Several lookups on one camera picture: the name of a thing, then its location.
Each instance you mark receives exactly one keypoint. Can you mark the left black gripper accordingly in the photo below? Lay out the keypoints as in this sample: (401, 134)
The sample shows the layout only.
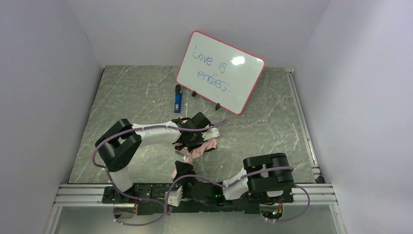
(189, 138)

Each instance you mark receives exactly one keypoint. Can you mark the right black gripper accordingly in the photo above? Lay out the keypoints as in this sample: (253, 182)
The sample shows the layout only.
(182, 170)

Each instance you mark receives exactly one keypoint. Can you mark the pink folding umbrella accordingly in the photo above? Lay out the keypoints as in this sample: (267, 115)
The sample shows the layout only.
(190, 142)

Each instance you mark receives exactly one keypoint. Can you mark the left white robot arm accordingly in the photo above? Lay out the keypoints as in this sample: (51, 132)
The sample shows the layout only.
(119, 144)

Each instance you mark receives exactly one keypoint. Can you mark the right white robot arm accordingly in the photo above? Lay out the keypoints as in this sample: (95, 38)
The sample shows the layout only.
(262, 179)

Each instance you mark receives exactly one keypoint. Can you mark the blue whiteboard marker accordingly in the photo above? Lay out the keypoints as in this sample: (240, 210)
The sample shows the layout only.
(178, 99)

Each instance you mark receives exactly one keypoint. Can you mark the red-framed whiteboard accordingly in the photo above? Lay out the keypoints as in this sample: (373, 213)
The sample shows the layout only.
(219, 72)

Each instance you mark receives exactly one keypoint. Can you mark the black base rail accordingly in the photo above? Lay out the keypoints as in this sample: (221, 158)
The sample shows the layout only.
(248, 203)

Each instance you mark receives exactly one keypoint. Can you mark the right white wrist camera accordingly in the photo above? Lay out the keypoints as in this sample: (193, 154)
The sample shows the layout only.
(174, 197)

